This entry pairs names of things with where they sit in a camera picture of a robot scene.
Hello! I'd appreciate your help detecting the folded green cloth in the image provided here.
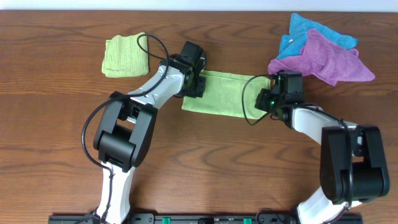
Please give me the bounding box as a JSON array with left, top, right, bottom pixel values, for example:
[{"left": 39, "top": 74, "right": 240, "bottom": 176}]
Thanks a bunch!
[{"left": 101, "top": 32, "right": 149, "bottom": 78}]

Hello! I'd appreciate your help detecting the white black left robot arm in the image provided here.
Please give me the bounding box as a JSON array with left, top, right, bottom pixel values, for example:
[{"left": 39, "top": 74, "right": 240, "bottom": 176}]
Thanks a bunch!
[{"left": 93, "top": 41, "right": 206, "bottom": 223}]

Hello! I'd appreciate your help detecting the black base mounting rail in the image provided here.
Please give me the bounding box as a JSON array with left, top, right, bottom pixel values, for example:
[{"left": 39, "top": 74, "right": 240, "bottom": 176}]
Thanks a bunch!
[{"left": 48, "top": 213, "right": 364, "bottom": 224}]

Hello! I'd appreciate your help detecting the green microfiber cloth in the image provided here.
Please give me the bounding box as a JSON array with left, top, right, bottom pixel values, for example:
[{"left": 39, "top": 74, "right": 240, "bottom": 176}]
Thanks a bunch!
[{"left": 182, "top": 70, "right": 271, "bottom": 119}]

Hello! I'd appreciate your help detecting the purple microfiber cloth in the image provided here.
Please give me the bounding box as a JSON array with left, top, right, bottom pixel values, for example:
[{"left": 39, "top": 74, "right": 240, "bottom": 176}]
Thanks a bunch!
[{"left": 268, "top": 29, "right": 375, "bottom": 86}]

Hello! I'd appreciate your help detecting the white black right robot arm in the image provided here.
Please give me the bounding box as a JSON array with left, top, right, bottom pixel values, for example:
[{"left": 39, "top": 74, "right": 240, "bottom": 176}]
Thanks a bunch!
[{"left": 255, "top": 70, "right": 390, "bottom": 223}]

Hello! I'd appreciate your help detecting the blue microfiber cloth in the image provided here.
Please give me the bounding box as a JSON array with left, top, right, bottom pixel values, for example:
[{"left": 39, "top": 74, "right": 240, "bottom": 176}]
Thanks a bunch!
[{"left": 276, "top": 13, "right": 358, "bottom": 60}]

